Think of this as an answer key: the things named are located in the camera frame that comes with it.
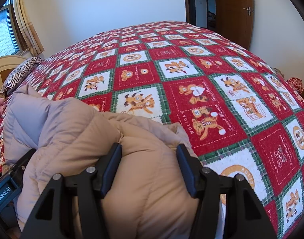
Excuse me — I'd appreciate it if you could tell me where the lilac quilted puffer jacket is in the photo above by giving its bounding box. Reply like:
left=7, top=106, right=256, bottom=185
left=3, top=85, right=198, bottom=238

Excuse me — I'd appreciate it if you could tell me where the red patchwork bear bedspread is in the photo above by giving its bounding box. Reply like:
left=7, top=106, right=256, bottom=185
left=0, top=21, right=304, bottom=238

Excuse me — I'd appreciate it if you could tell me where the striped pillow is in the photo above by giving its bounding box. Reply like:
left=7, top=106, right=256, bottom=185
left=0, top=57, right=44, bottom=97

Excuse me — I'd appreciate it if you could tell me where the cream wooden headboard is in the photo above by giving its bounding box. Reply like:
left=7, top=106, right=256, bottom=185
left=0, top=56, right=26, bottom=98

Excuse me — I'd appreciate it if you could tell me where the red floral bag on floor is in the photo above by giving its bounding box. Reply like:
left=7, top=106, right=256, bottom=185
left=287, top=77, right=304, bottom=94

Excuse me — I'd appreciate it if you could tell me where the right beige floral curtain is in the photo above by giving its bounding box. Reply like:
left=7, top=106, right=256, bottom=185
left=13, top=0, right=44, bottom=57

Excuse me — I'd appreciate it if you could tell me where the brown wooden door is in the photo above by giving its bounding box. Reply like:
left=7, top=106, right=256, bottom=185
left=215, top=0, right=254, bottom=50

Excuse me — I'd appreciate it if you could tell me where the window with metal frame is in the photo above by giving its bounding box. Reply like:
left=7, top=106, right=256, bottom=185
left=0, top=0, right=28, bottom=57

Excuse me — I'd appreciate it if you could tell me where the silver door handle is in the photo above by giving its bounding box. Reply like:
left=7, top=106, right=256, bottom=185
left=243, top=7, right=251, bottom=16

